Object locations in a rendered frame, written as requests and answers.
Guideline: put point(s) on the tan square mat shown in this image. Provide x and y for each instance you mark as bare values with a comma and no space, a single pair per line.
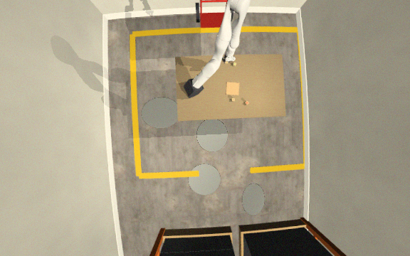
232,88

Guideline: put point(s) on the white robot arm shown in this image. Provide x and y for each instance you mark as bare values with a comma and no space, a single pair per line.
224,40

